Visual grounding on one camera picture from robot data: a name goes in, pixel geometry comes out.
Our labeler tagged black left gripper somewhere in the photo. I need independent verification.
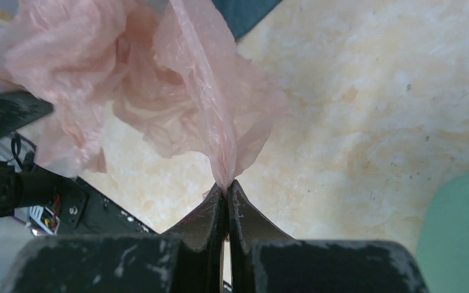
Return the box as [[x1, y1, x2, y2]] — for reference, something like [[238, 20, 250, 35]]
[[0, 92, 87, 232]]

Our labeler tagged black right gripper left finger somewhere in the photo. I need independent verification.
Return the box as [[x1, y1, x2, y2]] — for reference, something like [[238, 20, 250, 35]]
[[0, 186, 224, 292]]

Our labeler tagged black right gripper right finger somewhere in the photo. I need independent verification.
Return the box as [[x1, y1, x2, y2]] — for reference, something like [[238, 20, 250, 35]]
[[227, 181, 428, 292]]

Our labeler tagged pink plastic trash bag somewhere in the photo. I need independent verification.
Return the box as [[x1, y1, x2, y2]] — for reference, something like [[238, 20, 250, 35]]
[[0, 1, 287, 189]]

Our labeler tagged green plastic trash bin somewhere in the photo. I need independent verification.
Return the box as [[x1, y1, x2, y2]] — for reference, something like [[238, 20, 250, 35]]
[[416, 174, 469, 292]]

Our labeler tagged dark teal shirt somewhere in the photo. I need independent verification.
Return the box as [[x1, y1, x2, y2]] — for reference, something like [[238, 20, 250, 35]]
[[212, 0, 282, 41]]

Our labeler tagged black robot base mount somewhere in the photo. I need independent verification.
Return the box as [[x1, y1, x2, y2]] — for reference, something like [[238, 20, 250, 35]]
[[74, 178, 157, 234]]

